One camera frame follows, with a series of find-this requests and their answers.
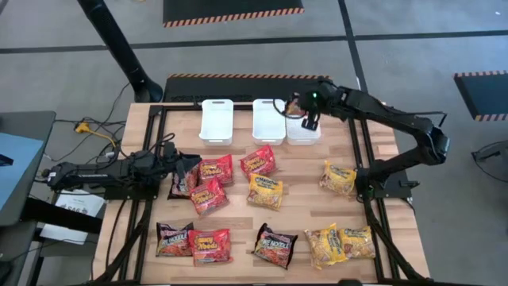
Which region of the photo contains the yellow Maruchan ramen pack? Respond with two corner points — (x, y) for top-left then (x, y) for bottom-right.
(246, 173), (284, 211)
(303, 222), (348, 271)
(318, 160), (358, 197)
(337, 225), (376, 261)

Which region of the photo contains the grey desk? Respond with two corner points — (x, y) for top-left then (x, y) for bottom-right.
(0, 110), (56, 227)

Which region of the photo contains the black hazard-striped floor mat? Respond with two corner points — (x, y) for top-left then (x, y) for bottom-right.
(162, 0), (306, 29)
(453, 70), (508, 122)
(163, 73), (331, 103)

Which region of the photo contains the white plastic bin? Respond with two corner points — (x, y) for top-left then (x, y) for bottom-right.
(198, 99), (235, 147)
(252, 99), (287, 146)
(285, 114), (321, 146)

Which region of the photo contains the black Fire Noodle pack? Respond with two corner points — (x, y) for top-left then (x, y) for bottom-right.
(252, 222), (298, 270)
(155, 222), (194, 257)
(167, 164), (200, 200)
(286, 95), (307, 118)

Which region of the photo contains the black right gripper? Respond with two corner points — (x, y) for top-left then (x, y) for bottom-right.
(295, 80), (335, 132)

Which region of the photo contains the blue desk pad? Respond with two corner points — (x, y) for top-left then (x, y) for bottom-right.
(0, 132), (44, 211)

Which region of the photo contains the black round pole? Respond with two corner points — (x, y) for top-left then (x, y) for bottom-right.
(76, 0), (164, 103)

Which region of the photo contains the red Saucy Noods pack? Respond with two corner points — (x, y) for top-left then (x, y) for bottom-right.
(188, 176), (230, 217)
(239, 144), (278, 180)
(187, 228), (234, 267)
(197, 153), (235, 187)

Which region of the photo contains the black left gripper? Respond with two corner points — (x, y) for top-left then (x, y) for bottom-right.
(160, 141), (203, 187)

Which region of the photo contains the black desk base bar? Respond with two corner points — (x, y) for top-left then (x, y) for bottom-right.
(21, 197), (103, 234)

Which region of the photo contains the white printed paper sheet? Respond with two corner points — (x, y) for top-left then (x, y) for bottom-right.
(54, 188), (106, 218)

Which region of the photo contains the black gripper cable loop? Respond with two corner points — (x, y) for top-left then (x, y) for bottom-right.
(272, 97), (306, 120)

